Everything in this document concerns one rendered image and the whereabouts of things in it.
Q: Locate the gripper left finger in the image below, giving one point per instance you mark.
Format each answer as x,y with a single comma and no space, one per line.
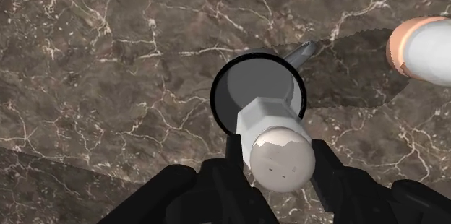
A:
215,195

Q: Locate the white shaker with copper collar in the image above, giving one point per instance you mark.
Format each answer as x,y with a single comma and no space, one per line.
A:
430,50

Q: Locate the grey cup with black rim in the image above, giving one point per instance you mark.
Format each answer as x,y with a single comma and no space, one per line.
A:
253,82

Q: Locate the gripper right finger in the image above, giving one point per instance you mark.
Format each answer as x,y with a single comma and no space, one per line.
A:
356,191

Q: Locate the white shaker with domed top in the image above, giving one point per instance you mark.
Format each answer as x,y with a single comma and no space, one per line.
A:
282,160

